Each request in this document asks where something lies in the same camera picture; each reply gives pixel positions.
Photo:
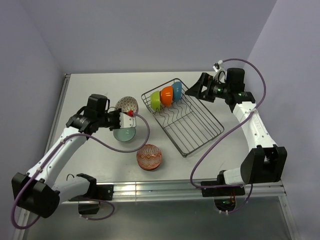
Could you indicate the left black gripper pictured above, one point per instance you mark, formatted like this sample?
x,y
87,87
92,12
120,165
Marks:
x,y
117,112

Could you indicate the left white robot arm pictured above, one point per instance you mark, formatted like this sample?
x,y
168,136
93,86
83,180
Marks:
x,y
36,190

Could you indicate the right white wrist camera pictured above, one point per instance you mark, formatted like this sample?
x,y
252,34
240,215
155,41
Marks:
x,y
218,67

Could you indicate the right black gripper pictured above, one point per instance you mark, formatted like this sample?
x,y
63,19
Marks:
x,y
206,80

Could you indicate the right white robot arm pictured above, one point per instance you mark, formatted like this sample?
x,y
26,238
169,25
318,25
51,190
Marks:
x,y
266,160

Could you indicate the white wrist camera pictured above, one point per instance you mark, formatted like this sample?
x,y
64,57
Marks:
x,y
218,67
127,120

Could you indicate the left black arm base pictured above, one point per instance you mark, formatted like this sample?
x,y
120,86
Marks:
x,y
91,204

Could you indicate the blue ceramic bowl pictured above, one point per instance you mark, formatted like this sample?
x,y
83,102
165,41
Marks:
x,y
177,91

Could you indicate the orange patterned bowl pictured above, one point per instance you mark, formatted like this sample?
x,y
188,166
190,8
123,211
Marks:
x,y
148,153

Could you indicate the pale green celadon bowl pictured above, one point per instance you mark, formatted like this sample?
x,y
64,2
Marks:
x,y
124,134

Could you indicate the grey wire dish rack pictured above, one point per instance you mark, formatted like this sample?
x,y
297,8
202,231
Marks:
x,y
188,123

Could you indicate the orange bowl white inside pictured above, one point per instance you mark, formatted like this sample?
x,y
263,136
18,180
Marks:
x,y
166,96

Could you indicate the brown patterned bowl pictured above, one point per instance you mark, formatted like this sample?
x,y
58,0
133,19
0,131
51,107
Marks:
x,y
127,105

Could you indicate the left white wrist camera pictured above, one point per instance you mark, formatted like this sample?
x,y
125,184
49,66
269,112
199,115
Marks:
x,y
127,120

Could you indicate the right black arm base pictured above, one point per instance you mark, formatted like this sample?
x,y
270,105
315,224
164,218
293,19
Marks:
x,y
229,194

